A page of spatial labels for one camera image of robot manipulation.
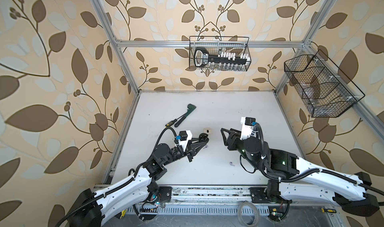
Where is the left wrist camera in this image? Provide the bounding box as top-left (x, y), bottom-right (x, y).
top-left (175, 130), bottom-right (193, 152)

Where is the black yellow screwdriver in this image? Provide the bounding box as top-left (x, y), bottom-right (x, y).
top-left (165, 119), bottom-right (178, 127)

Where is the cream earbud charging case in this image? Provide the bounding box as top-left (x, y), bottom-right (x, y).
top-left (203, 128), bottom-right (213, 134)

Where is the wire basket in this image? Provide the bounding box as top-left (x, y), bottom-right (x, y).
top-left (189, 35), bottom-right (252, 72)
top-left (284, 49), bottom-right (366, 118)

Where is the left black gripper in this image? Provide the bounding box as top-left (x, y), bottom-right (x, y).
top-left (161, 138), bottom-right (205, 168)

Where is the right wire basket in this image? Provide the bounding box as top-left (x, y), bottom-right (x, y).
top-left (284, 49), bottom-right (366, 118)

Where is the green pipe wrench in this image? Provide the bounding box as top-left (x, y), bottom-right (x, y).
top-left (174, 104), bottom-right (196, 128)

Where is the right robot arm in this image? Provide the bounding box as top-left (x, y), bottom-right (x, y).
top-left (221, 122), bottom-right (384, 217)

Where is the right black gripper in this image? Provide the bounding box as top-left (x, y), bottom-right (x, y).
top-left (221, 128), bottom-right (260, 172)

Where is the back wire basket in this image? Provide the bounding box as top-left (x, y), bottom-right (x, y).
top-left (189, 35), bottom-right (252, 72)

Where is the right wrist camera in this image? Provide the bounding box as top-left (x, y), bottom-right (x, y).
top-left (240, 117), bottom-right (259, 140)

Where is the black tool in basket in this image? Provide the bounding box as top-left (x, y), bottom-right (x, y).
top-left (193, 47), bottom-right (251, 67)

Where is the white tape roll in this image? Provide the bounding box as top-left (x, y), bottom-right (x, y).
top-left (237, 201), bottom-right (260, 227)

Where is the small yellow screwdriver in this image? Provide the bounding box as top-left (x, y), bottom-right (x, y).
top-left (321, 208), bottom-right (337, 214)

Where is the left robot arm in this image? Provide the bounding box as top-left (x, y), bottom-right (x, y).
top-left (56, 127), bottom-right (209, 227)

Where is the black round charging case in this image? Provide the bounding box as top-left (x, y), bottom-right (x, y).
top-left (199, 133), bottom-right (209, 142)

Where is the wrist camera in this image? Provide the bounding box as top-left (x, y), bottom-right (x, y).
top-left (175, 130), bottom-right (193, 152)
top-left (240, 117), bottom-right (259, 140)

